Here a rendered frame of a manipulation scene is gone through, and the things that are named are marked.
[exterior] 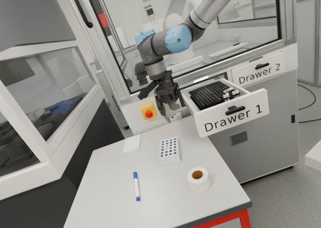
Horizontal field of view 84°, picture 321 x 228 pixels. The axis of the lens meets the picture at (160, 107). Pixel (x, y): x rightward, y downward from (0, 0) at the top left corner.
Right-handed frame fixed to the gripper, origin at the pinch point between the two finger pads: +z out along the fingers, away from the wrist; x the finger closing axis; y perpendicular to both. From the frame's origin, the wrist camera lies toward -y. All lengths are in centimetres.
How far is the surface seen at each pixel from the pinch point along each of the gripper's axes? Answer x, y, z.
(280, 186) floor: 44, 41, 91
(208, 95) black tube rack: 19.3, 13.6, 1.1
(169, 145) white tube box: -3.9, -2.2, 11.8
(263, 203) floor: 29, 30, 91
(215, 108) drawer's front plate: 1.4, 19.6, -1.2
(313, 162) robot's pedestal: -7.2, 46.7, 16.3
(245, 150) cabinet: 42, 23, 56
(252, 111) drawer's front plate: 8.3, 31.8, 5.4
